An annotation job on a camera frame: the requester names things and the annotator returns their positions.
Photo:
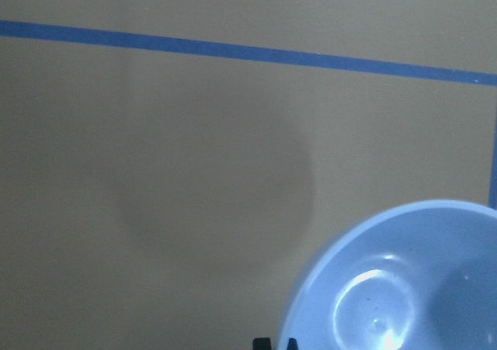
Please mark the blue bowl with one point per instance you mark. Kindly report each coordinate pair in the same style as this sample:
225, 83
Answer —
419, 276

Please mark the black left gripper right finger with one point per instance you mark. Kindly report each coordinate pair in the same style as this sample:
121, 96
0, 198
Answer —
292, 344

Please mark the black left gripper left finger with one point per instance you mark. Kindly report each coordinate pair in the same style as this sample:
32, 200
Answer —
261, 344

